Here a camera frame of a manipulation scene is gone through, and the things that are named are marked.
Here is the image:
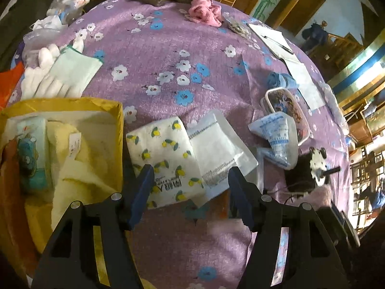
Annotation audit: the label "black pen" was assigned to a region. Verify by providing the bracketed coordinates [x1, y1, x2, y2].
[260, 34, 294, 55]

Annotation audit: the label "black bag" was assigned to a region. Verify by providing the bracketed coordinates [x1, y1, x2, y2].
[0, 0, 56, 73]

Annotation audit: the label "yellow box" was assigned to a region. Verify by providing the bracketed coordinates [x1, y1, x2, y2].
[0, 97, 151, 289]

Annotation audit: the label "dark blue jacket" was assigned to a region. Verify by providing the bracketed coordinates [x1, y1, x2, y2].
[301, 22, 329, 52]

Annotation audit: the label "blue cloth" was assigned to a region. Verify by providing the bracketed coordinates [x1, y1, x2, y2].
[266, 72, 299, 90]

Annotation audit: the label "red bag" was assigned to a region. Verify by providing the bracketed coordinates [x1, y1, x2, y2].
[0, 62, 26, 109]

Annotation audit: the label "red pouch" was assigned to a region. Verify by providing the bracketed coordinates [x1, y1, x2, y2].
[0, 144, 37, 271]

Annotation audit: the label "white clear plastic packet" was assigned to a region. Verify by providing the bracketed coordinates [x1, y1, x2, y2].
[186, 110, 259, 201]

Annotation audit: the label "light green cloth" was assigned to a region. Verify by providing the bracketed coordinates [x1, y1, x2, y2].
[48, 46, 103, 97]

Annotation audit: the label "white plastic bag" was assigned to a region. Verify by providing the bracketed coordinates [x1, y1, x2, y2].
[30, 15, 68, 32]

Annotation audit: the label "black electric motor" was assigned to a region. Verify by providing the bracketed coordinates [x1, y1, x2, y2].
[284, 153, 342, 195]

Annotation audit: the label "white black cartoon charm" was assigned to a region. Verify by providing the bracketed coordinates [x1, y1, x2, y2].
[309, 147, 329, 186]

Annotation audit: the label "lemon print tissue pack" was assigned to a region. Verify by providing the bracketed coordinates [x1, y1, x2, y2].
[126, 116, 208, 210]

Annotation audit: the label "brown wooden door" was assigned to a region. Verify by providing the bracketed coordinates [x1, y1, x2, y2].
[265, 0, 327, 37]

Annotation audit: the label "purple floral tablecloth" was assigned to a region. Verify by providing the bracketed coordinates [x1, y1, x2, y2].
[6, 0, 352, 289]

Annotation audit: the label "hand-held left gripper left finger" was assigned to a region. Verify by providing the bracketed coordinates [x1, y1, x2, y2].
[32, 164, 155, 289]

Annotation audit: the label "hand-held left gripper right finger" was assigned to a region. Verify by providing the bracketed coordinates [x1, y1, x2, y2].
[228, 166, 349, 289]

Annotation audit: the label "pink cloth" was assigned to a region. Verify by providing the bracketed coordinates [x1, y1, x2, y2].
[188, 0, 224, 27]

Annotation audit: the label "white paper sheet with pen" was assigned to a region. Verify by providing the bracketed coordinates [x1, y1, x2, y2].
[247, 22, 294, 59]

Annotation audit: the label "white crumpled cloth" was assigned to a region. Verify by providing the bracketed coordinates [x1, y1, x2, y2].
[320, 81, 346, 127]

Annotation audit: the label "small clear bag of parts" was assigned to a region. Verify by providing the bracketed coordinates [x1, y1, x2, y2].
[223, 12, 251, 38]

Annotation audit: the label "blue white printed packet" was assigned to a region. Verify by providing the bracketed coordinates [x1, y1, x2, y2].
[248, 111, 299, 169]

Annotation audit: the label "large white paper sheet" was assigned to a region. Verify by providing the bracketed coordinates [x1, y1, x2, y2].
[283, 57, 327, 110]

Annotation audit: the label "teal cartoon tissue pack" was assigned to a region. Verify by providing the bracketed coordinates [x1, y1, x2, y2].
[15, 117, 50, 191]

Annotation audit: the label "white gloves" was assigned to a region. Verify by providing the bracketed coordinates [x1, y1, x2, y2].
[21, 39, 85, 98]

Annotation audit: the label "cartoon lid plastic container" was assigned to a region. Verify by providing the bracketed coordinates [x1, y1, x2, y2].
[264, 87, 311, 145]

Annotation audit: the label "wooden stair railing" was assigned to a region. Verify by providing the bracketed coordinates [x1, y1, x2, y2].
[307, 21, 373, 79]

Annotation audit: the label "yellow towel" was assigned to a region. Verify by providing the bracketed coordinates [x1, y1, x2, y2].
[24, 120, 121, 232]

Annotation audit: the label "clear plastic bag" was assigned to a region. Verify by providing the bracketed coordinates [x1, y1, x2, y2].
[46, 0, 91, 25]

